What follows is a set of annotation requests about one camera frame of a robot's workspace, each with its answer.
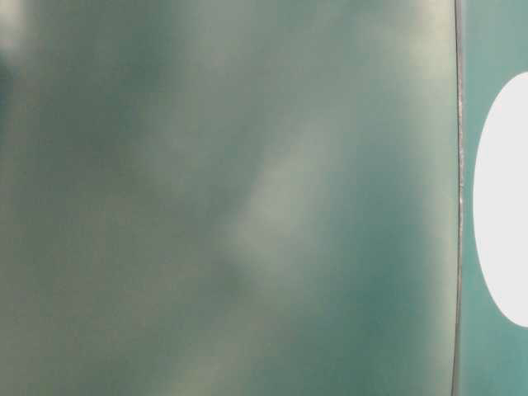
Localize green mat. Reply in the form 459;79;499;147
1;1;527;395

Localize white round bowl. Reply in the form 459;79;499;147
473;73;527;327

